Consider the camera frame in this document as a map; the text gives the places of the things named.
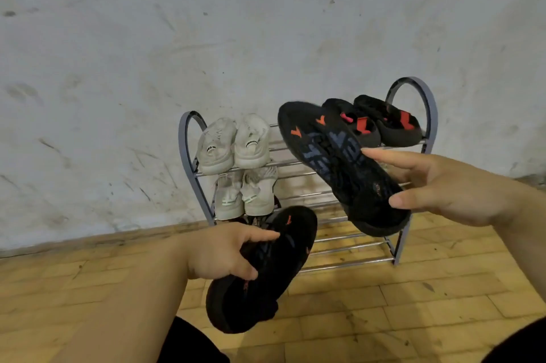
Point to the black shorts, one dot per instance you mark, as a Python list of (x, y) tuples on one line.
[(192, 343)]

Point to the person's right forearm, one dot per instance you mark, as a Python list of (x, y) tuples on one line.
[(522, 239)]

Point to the white sneaker with green stripe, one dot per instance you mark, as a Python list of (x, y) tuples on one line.
[(259, 192), (228, 198)]

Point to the black flip-flop with blue print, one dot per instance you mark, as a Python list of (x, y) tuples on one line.
[(264, 281), (341, 162)]

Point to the person's left hand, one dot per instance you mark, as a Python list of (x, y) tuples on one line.
[(213, 249)]

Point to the grey metal shoe rack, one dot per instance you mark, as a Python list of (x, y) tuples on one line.
[(341, 247)]

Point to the person's right thumb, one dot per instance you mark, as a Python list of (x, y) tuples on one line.
[(411, 199)]

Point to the person's left thumb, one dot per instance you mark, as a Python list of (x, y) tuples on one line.
[(248, 269)]

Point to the person's left forearm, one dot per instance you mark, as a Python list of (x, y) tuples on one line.
[(128, 307)]

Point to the person's right hand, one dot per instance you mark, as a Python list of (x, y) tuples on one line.
[(456, 192)]

